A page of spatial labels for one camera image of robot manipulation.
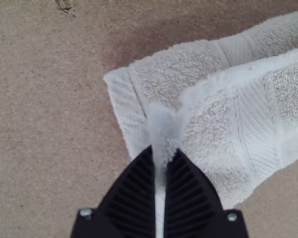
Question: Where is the pale towel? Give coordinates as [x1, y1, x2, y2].
[103, 9, 298, 238]

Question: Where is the cork mat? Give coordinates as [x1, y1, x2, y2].
[0, 0, 298, 238]

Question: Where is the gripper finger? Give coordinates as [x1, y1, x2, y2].
[163, 148, 251, 238]
[70, 145, 156, 238]

